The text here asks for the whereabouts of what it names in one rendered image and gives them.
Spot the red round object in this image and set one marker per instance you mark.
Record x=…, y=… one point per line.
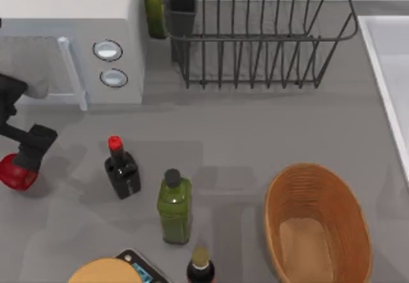
x=14, y=179

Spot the grey microwave door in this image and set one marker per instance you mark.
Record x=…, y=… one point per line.
x=35, y=59

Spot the black bottle with red cap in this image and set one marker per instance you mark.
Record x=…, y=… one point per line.
x=123, y=174

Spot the small round microwave knob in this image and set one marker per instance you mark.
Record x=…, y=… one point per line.
x=113, y=78

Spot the large round microwave knob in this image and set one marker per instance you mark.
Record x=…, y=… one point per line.
x=107, y=50

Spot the tan round bread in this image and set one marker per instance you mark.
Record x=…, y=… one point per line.
x=102, y=271

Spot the pale microwave oven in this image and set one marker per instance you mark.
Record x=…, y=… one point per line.
x=105, y=5

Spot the green bottle with black cap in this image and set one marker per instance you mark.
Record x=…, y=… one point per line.
x=175, y=212

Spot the black device with blue screen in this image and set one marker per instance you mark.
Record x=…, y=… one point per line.
x=150, y=268

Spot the olive green bottle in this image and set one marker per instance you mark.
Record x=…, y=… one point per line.
x=154, y=8

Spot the dark grey cutlery holder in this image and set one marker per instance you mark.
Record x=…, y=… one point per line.
x=182, y=11

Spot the dark bottle with tan cap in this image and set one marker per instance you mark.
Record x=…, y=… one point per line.
x=200, y=270

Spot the brown woven basket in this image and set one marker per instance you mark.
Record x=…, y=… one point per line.
x=319, y=200

